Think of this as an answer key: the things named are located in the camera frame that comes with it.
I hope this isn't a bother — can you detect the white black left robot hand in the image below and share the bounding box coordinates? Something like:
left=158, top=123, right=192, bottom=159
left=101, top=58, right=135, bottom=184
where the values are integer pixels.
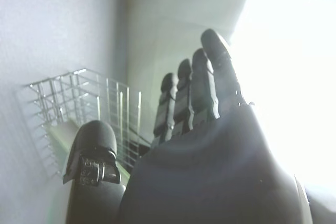
left=62, top=28, right=313, bottom=224

